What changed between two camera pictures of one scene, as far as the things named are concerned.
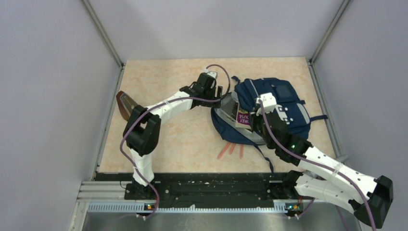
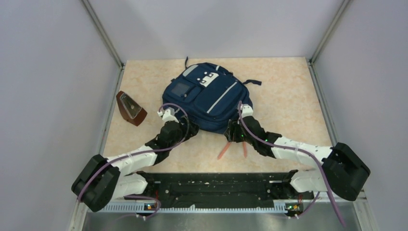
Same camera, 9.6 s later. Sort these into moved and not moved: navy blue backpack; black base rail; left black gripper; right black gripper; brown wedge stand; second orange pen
Moved: navy blue backpack; right black gripper; left black gripper
Not moved: second orange pen; brown wedge stand; black base rail
